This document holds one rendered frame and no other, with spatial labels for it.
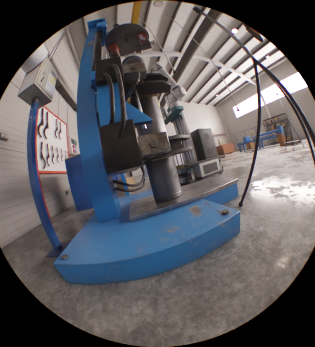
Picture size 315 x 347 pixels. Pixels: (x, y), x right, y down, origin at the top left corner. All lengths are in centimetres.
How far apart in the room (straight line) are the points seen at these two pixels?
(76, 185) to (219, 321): 219
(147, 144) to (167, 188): 38
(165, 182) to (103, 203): 44
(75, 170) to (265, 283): 232
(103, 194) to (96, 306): 64
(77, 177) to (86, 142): 134
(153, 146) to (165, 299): 56
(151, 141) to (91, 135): 49
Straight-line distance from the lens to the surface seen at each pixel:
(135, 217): 69
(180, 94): 192
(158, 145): 50
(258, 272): 47
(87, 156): 84
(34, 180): 91
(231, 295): 42
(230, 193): 98
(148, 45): 161
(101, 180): 80
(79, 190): 215
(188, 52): 707
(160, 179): 77
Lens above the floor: 38
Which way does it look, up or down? 3 degrees down
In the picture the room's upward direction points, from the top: 14 degrees counter-clockwise
